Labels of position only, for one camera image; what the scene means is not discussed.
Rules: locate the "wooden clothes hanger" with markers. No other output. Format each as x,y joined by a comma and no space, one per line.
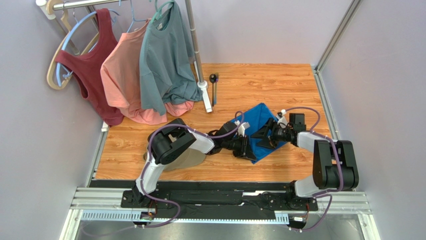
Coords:
58,76

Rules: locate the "teal t-shirt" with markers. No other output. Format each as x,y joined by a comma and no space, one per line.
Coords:
166,56

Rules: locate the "light blue clothes hanger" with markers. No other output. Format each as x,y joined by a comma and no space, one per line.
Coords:
57,75

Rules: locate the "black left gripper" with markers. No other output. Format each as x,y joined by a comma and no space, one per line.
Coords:
245,151

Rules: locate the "teal clothes hanger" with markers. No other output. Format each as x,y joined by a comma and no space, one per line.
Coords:
159,9

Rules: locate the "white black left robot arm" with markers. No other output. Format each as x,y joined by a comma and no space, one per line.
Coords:
170,141

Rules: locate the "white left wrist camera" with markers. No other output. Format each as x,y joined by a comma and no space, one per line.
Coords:
242,127

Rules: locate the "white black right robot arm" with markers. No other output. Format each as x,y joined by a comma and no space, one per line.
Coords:
334,166

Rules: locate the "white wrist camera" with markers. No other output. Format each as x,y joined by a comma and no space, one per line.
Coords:
242,127
281,119

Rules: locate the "blue cloth napkin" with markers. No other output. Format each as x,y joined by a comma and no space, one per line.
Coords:
257,116

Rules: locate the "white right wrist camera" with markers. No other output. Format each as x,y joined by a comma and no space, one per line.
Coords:
281,119

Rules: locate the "aluminium frame rail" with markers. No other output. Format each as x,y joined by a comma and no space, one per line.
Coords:
104,204

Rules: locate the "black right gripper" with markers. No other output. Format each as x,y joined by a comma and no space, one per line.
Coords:
271,132

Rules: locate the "black spoon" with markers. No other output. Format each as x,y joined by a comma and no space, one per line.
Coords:
211,81

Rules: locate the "metal clothes rack pole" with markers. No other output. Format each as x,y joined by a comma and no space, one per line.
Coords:
193,40

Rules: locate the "pink t-shirt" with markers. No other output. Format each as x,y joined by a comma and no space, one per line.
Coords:
120,75

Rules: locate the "beige baseball cap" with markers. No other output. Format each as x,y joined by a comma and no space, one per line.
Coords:
184,159

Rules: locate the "white clothes rack foot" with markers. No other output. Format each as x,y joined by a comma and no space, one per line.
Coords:
203,86

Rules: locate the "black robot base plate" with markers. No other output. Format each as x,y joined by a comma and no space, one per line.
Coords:
265,200

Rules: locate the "maroon tank top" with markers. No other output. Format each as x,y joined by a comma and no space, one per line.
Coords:
86,69

